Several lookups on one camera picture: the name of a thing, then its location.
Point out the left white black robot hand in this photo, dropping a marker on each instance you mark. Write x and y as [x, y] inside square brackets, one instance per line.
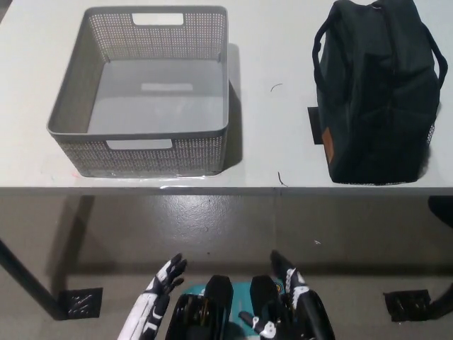
[155, 283]

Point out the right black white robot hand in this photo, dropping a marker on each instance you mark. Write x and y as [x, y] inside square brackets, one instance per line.
[304, 304]

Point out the black fabric lunch bag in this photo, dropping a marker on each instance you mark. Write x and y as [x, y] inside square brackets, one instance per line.
[375, 88]

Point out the black teal robot body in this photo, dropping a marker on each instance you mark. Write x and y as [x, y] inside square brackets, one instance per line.
[219, 304]

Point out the black metal table leg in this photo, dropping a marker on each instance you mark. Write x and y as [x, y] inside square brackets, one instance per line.
[32, 280]

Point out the black tape patch on table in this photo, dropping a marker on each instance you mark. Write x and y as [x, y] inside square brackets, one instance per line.
[315, 124]

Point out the grey perforated plastic basket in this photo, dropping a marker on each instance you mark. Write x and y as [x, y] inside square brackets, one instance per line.
[148, 88]

